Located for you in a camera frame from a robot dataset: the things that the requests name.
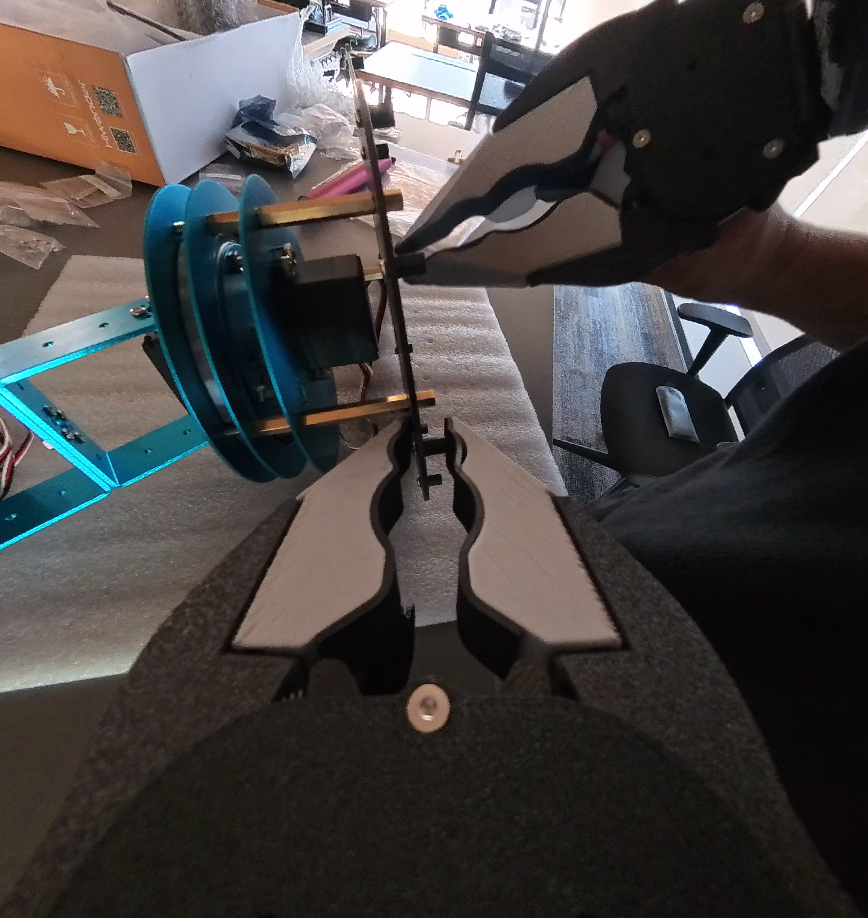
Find thin metal tool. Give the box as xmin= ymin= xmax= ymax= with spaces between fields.
xmin=108 ymin=0 xmax=202 ymax=40

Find person's right hand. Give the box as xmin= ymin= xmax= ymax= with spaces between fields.
xmin=645 ymin=211 xmax=793 ymax=302

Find crumpled clear plastic wrap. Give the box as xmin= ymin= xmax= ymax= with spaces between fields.
xmin=291 ymin=43 xmax=367 ymax=159

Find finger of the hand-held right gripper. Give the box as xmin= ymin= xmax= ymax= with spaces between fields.
xmin=400 ymin=75 xmax=600 ymax=250
xmin=397 ymin=191 xmax=626 ymax=288

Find silver foil bag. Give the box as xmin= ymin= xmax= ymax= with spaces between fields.
xmin=226 ymin=97 xmax=320 ymax=176

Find blue toy robot arm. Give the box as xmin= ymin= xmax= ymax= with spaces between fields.
xmin=0 ymin=50 xmax=438 ymax=560

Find grey background table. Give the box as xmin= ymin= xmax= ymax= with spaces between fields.
xmin=355 ymin=39 xmax=492 ymax=126

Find clear plastic bag with parts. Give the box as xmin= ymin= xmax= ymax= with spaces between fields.
xmin=387 ymin=158 xmax=478 ymax=230

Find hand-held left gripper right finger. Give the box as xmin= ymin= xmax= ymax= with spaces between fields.
xmin=445 ymin=418 xmax=623 ymax=681

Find maroon electric screwdriver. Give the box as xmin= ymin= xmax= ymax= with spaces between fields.
xmin=312 ymin=158 xmax=395 ymax=198

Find pile of small screw bags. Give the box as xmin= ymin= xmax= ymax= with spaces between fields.
xmin=0 ymin=161 xmax=134 ymax=302

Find orange and white cardboard box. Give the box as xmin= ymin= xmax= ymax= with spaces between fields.
xmin=0 ymin=0 xmax=302 ymax=186

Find black mesh chair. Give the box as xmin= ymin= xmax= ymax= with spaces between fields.
xmin=466 ymin=32 xmax=557 ymax=133

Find white foam sheet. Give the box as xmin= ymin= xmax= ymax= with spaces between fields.
xmin=0 ymin=254 xmax=567 ymax=697

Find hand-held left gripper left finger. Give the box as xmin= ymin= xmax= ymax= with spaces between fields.
xmin=229 ymin=418 xmax=417 ymax=697

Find black office chair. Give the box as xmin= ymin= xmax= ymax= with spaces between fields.
xmin=552 ymin=301 xmax=844 ymax=503

